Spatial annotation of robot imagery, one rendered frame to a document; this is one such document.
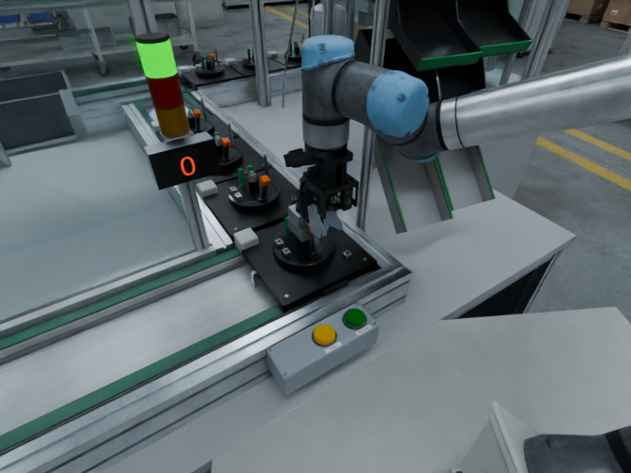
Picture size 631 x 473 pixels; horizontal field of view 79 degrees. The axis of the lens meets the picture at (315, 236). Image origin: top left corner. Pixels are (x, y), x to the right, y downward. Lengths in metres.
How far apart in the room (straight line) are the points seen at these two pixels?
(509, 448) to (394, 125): 0.40
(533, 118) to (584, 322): 0.60
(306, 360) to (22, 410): 0.49
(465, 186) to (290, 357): 0.63
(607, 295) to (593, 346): 1.58
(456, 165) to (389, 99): 0.59
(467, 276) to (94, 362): 0.85
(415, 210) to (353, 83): 0.48
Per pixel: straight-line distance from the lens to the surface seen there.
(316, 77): 0.57
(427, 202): 0.96
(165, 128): 0.73
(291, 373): 0.69
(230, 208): 1.03
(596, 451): 0.57
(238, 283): 0.89
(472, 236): 1.17
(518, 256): 1.16
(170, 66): 0.70
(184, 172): 0.76
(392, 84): 0.51
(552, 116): 0.59
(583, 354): 1.00
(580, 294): 2.52
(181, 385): 0.72
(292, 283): 0.80
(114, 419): 0.73
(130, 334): 0.87
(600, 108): 0.59
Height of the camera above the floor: 1.56
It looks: 40 degrees down
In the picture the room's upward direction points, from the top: straight up
